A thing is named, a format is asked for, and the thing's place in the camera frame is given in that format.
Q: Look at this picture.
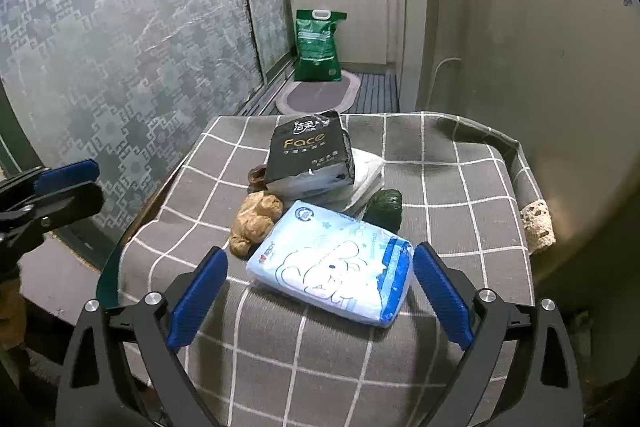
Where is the white double door cabinet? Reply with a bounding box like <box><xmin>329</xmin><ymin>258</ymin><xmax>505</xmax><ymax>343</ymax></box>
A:
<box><xmin>395</xmin><ymin>0</ymin><xmax>473</xmax><ymax>112</ymax></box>

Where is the green crumpled wrapper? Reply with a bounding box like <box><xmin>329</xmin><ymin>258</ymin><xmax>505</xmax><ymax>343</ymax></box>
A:
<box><xmin>362</xmin><ymin>188</ymin><xmax>404</xmax><ymax>233</ymax></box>

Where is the grey refrigerator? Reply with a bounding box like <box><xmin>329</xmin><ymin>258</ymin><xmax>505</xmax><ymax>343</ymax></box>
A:
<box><xmin>435</xmin><ymin>0</ymin><xmax>640</xmax><ymax>308</ymax></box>

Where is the oval purple floor mat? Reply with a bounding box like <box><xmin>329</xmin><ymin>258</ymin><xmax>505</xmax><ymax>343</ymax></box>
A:
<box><xmin>275</xmin><ymin>69</ymin><xmax>354</xmax><ymax>114</ymax></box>

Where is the white plastic bag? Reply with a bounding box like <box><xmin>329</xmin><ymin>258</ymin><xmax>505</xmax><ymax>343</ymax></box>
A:
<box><xmin>320</xmin><ymin>148</ymin><xmax>387</xmax><ymax>215</ymax></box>

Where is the blue white tissue pack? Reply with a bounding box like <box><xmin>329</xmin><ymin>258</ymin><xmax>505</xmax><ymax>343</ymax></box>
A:
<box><xmin>246</xmin><ymin>200</ymin><xmax>415</xmax><ymax>329</ymax></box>

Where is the brown nut shell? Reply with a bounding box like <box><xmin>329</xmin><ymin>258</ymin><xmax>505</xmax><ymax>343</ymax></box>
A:
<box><xmin>247</xmin><ymin>165</ymin><xmax>271</xmax><ymax>194</ymax></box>

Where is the green rice bag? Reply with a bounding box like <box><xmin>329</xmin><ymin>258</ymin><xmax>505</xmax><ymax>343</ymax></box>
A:
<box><xmin>293</xmin><ymin>8</ymin><xmax>348</xmax><ymax>82</ymax></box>

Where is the white cable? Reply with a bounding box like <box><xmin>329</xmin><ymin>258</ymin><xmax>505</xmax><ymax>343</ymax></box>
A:
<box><xmin>431</xmin><ymin>55</ymin><xmax>468</xmax><ymax>108</ymax></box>

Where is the cream lace cloth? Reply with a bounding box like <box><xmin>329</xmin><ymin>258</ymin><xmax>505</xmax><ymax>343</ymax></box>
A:
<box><xmin>520</xmin><ymin>202</ymin><xmax>557</xmax><ymax>254</ymax></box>

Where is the grey checked tablecloth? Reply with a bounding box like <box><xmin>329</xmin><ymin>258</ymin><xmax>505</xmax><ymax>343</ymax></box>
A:
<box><xmin>117</xmin><ymin>111</ymin><xmax>557</xmax><ymax>427</ymax></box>

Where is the ginger root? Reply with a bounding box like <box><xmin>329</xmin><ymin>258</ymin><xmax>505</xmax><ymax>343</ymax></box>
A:
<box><xmin>229</xmin><ymin>191</ymin><xmax>285</xmax><ymax>257</ymax></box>

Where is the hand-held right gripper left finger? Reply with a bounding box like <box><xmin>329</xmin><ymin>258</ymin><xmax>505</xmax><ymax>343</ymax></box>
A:
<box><xmin>55</xmin><ymin>247</ymin><xmax>231</xmax><ymax>427</ymax></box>

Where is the black tissue pack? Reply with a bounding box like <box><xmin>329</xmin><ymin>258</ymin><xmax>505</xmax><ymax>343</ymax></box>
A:
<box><xmin>264</xmin><ymin>109</ymin><xmax>356</xmax><ymax>198</ymax></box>

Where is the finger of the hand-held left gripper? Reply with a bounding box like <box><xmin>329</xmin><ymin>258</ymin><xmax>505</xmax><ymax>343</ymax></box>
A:
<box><xmin>0</xmin><ymin>159</ymin><xmax>100</xmax><ymax>208</ymax></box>
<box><xmin>0</xmin><ymin>184</ymin><xmax>105</xmax><ymax>253</ymax></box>

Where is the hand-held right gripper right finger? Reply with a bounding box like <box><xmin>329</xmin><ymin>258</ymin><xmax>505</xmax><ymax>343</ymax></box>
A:
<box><xmin>412</xmin><ymin>242</ymin><xmax>586</xmax><ymax>427</ymax></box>

